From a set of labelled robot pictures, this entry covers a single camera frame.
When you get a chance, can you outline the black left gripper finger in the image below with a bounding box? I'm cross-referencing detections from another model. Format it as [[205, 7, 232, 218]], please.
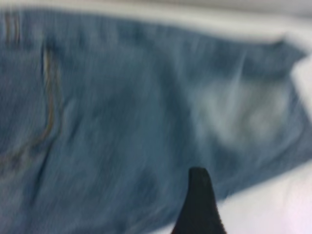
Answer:
[[172, 167, 228, 234]]

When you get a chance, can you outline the blue denim shorts basketball print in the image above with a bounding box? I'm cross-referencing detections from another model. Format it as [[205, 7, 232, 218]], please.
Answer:
[[0, 7, 312, 234]]

